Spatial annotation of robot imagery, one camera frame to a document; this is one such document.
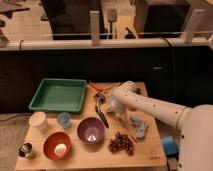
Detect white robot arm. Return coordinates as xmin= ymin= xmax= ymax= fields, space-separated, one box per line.
xmin=107 ymin=81 xmax=213 ymax=171

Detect green plastic tray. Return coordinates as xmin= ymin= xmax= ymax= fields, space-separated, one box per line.
xmin=29 ymin=78 xmax=87 ymax=113

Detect small metal clip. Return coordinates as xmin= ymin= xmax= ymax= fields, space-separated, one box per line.
xmin=94 ymin=93 xmax=106 ymax=103

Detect black rectangular block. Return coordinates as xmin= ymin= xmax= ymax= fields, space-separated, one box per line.
xmin=135 ymin=88 xmax=141 ymax=95

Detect orange fruit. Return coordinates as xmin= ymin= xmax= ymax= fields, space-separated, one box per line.
xmin=128 ymin=106 xmax=137 ymax=111

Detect purple bowl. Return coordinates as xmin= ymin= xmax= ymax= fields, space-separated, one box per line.
xmin=77 ymin=117 xmax=105 ymax=144

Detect blue crumpled cloth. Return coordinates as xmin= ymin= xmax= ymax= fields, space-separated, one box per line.
xmin=130 ymin=117 xmax=148 ymax=139

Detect light blue small cup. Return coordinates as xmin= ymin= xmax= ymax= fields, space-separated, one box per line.
xmin=57 ymin=112 xmax=71 ymax=129

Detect bunch of red grapes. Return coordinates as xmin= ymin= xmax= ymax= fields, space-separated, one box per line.
xmin=108 ymin=132 xmax=134 ymax=155

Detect red bowl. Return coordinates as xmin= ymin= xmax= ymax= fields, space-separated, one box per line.
xmin=43 ymin=132 xmax=72 ymax=160

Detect white paper cup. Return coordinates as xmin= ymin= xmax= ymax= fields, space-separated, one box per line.
xmin=29 ymin=112 xmax=48 ymax=132

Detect white egg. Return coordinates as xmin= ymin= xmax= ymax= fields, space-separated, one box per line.
xmin=54 ymin=143 xmax=66 ymax=156

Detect blue box on floor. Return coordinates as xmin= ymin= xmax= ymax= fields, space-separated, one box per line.
xmin=161 ymin=136 xmax=179 ymax=156

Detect metal cup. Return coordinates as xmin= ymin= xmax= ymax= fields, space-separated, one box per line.
xmin=18 ymin=143 xmax=35 ymax=159

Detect yellow handled tool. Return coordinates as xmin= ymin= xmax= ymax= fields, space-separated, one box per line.
xmin=103 ymin=83 xmax=119 ymax=96

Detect orange handled pliers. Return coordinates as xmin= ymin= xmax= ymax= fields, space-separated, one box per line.
xmin=89 ymin=81 xmax=103 ymax=92

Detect left white post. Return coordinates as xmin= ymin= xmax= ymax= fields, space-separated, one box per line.
xmin=90 ymin=11 xmax=100 ymax=46

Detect white post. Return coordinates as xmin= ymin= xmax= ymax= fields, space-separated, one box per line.
xmin=90 ymin=11 xmax=100 ymax=46
xmin=181 ymin=9 xmax=204 ymax=43

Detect white horizontal rail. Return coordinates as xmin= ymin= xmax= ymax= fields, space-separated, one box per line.
xmin=0 ymin=37 xmax=211 ymax=51

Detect right white post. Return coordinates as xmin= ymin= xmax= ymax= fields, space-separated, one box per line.
xmin=181 ymin=9 xmax=204 ymax=43

